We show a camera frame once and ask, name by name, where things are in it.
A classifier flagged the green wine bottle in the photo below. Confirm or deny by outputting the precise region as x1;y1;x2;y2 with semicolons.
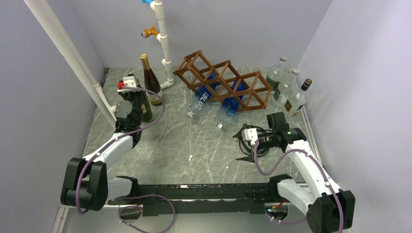
140;91;153;122

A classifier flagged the dark red wine bottle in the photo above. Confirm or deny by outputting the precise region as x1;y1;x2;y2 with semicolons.
140;54;163;106

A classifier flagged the black labelled whisky bottle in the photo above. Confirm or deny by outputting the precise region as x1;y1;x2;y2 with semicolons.
284;79;312;117

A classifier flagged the clear white labelled bottle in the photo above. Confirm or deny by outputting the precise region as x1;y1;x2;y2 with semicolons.
274;68;300;106

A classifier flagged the blue labelled clear bottle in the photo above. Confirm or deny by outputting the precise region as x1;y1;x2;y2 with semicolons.
187;86;212;117

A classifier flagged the round clear glass bottle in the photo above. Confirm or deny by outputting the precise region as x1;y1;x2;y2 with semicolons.
266;56;288;90

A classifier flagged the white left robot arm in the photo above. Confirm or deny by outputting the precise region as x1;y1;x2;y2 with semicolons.
60;89;147;214

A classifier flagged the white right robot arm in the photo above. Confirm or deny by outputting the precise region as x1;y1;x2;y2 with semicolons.
233;112;356;233

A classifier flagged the brown wooden wine rack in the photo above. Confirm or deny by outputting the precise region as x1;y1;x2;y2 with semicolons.
173;50;273;112

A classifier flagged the orange pipe fitting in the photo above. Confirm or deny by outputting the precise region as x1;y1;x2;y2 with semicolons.
141;26;159;38

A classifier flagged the blue pipe fitting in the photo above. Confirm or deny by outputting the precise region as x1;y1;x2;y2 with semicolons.
141;0;153;4

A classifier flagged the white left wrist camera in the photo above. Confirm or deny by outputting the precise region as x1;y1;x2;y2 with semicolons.
117;73;140;93

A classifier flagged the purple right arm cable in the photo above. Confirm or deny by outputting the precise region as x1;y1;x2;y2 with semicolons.
253;140;344;233

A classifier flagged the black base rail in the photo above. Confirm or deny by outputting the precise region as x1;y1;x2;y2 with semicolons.
108;183;283;216

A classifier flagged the white pvc pipe frame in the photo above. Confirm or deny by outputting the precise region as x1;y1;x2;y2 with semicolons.
24;0;175;128

